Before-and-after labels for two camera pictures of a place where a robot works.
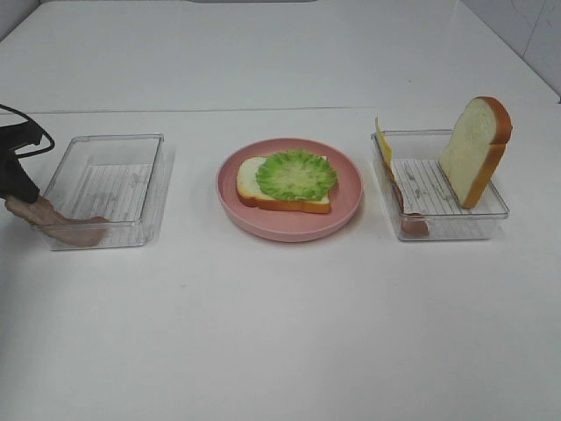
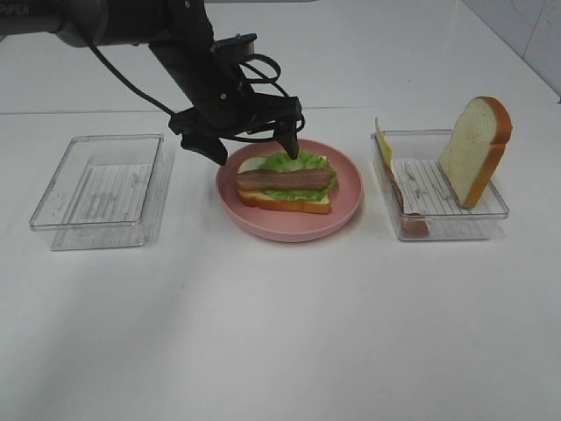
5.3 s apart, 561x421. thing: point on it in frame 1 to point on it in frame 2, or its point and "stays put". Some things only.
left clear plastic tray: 123,178 stays put
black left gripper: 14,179 to 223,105
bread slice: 251,194 stays put
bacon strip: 41,214 to 280,179
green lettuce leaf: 296,175 stays put
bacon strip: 412,224 stays put
